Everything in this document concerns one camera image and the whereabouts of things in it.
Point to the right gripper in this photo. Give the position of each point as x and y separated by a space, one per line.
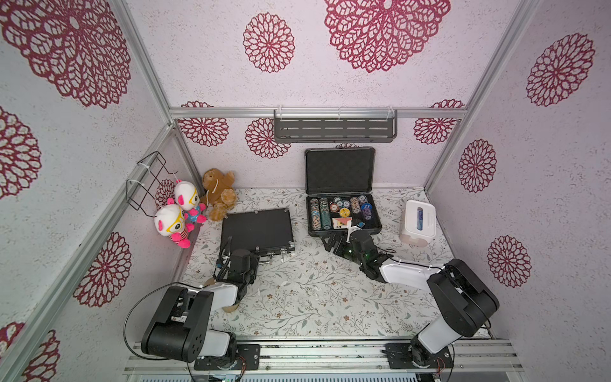
340 243

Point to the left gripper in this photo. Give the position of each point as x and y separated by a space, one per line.
254 263

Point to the black poker case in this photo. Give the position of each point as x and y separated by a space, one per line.
263 232

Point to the grey poker case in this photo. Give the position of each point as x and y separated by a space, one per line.
339 190

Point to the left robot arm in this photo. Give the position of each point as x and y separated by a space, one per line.
179 329

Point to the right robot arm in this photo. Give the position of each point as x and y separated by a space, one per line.
464 302

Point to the floral table mat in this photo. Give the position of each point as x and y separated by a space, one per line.
313 293

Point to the white tissue box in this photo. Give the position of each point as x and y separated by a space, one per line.
418 225

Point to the brown teddy bear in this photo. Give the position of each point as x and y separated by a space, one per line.
220 197

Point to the lower pink white plush doll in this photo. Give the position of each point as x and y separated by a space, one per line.
170 222

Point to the pink white plush doll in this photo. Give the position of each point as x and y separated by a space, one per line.
188 198
170 222

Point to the upper pink white plush doll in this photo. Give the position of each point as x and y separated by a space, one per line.
188 198

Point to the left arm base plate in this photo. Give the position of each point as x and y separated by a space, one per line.
243 357

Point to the aluminium mounting rail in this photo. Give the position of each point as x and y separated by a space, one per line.
368 354

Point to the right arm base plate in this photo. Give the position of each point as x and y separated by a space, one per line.
408 356

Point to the black wire wall basket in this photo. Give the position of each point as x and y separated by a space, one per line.
142 193

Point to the grey metal wall shelf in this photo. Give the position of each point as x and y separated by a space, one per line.
290 129

